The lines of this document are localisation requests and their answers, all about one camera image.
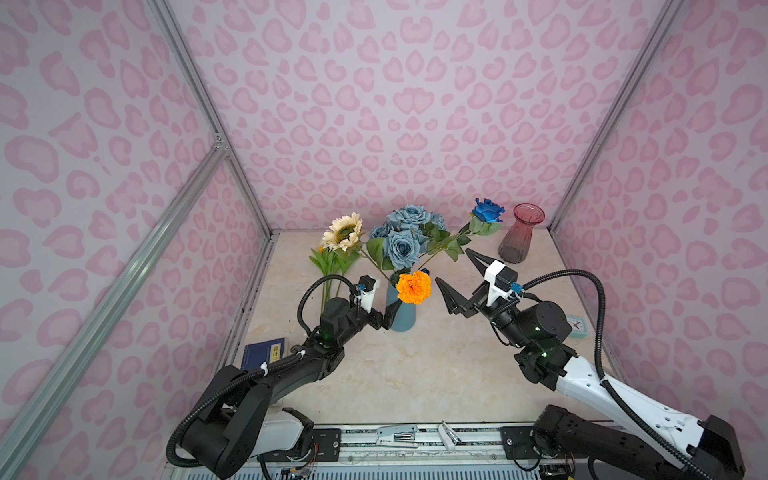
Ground red glass vase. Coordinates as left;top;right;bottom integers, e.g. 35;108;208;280
498;203;546;264

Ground blue rose stem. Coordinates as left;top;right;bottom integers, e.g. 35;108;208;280
418;198;505;269

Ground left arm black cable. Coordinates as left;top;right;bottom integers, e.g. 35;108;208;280
296;273;361;337

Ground yellow tulip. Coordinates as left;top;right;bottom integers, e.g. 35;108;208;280
309;246;342;309

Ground dusty blue rose bouquet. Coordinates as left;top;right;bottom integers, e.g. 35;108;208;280
364;205;471;286

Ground cream sunflower stem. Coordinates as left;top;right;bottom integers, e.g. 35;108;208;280
317;212;387;276

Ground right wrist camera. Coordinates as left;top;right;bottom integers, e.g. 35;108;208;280
483;260;524;307

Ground blue book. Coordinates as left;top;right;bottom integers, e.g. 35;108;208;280
240;337;287;371

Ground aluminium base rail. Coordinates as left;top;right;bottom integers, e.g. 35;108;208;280
158;419;661;480

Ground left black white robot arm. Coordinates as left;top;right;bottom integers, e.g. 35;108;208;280
165;297;402;479

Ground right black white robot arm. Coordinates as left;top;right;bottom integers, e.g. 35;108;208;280
436;250;746;479

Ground orange carnation stem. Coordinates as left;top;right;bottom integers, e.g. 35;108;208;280
396;271;432;305

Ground teal ceramic vase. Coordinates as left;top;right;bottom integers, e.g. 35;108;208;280
386;274;416;333

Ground small teal clock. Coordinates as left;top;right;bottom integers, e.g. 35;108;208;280
567;315;589;339

